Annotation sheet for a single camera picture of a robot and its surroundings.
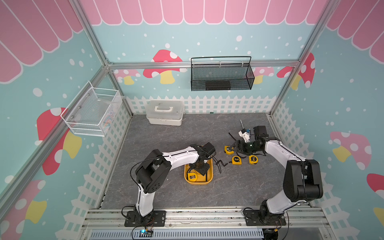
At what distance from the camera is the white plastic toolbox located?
42.5 inches

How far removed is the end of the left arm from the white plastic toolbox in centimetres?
41

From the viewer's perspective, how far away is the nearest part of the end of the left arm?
68 centimetres
